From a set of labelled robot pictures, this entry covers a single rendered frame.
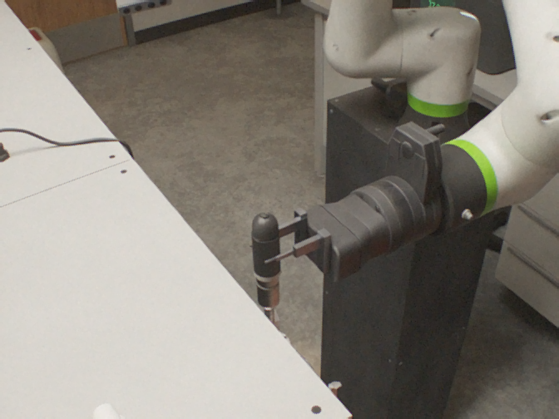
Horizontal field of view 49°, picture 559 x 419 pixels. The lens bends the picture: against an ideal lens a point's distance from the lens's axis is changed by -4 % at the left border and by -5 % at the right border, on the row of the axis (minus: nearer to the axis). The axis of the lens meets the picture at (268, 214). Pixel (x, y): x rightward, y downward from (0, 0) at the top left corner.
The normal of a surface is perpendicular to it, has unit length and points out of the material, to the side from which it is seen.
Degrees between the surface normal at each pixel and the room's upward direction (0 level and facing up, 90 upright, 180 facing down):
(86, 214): 0
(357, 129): 90
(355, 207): 9
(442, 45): 87
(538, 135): 102
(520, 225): 90
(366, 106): 0
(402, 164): 90
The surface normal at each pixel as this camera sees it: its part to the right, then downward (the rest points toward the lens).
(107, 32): 0.53, 0.51
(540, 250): -0.85, 0.36
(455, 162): 0.14, -0.58
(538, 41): -0.76, -0.35
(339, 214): 0.01, -0.80
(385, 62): -0.01, 0.75
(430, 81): -0.55, 0.54
